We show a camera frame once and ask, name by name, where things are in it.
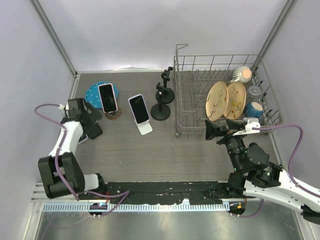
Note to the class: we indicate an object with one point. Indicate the metal dish rack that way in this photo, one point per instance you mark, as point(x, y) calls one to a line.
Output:
point(194, 76)

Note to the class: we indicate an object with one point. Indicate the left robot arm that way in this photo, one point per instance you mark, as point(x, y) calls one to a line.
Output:
point(60, 172)

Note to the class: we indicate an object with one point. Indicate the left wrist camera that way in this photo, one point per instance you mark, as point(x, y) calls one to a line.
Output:
point(74, 107)

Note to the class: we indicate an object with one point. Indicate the white cable duct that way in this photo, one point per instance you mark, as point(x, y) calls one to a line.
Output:
point(93, 207)

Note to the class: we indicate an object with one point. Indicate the blue dotted plate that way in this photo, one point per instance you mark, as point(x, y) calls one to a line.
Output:
point(92, 95)

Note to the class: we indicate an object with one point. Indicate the clear glass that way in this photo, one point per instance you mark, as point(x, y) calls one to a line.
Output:
point(255, 93)

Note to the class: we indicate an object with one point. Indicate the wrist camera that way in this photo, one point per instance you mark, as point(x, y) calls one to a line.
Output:
point(74, 107)
point(252, 126)

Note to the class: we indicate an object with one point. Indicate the left yellow bird plate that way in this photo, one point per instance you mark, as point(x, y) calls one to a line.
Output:
point(216, 101)

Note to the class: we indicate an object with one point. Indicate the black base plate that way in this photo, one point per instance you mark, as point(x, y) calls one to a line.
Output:
point(170, 193)

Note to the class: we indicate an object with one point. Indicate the round wooden phone stand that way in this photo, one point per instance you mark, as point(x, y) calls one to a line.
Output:
point(113, 115)

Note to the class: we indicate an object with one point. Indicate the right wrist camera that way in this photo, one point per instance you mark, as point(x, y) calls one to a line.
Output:
point(252, 126)

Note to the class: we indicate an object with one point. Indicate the white folding phone stand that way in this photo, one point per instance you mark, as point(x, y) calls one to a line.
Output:
point(144, 127)

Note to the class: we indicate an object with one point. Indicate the black stand front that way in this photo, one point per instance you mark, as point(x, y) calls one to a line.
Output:
point(160, 111)

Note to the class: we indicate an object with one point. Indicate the blue mug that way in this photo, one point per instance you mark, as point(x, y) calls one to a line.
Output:
point(253, 110)

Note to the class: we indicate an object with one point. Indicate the yellow bird plate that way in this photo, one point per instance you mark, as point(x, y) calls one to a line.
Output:
point(237, 96)
point(216, 101)

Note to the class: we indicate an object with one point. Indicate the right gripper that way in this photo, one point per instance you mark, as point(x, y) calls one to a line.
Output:
point(211, 131)

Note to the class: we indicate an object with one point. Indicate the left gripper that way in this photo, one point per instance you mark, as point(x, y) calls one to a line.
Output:
point(94, 116)

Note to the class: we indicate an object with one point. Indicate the black stand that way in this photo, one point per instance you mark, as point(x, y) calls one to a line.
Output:
point(160, 111)
point(168, 94)

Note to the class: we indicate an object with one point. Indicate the right yellow bird plate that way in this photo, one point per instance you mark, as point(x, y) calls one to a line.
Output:
point(237, 96)

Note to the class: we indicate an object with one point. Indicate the pink case phone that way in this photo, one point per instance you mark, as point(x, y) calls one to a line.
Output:
point(108, 98)

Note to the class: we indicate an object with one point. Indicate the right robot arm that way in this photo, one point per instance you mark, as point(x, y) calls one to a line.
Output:
point(256, 176)

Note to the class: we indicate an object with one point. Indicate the white ribbed cup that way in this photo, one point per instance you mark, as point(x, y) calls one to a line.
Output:
point(242, 74)

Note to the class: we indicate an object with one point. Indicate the lilac case phone on white stand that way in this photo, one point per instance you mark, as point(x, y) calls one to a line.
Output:
point(139, 109)

